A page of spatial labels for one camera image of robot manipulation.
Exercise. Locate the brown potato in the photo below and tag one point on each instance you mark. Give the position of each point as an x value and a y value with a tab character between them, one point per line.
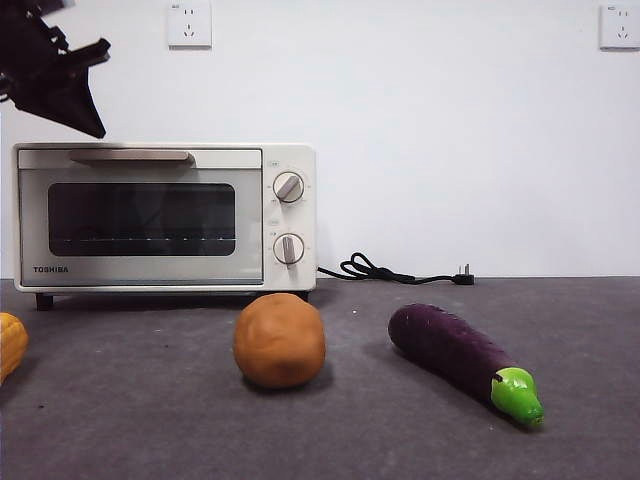
279	342

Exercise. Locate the purple eggplant with green stem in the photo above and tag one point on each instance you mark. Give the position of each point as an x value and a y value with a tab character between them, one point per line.
445	345

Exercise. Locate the yellow corn cob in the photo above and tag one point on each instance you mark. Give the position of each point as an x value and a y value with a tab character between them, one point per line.
10	347

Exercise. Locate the beige oven knob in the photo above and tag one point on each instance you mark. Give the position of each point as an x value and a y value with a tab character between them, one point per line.
288	187
288	248

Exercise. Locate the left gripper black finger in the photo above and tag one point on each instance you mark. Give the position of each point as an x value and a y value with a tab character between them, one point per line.
72	105

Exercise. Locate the white wall socket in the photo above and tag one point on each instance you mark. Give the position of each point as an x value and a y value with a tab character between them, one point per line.
621	27
190	26

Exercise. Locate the white Toshiba toaster oven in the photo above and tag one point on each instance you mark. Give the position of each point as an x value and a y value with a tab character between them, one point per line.
290	155

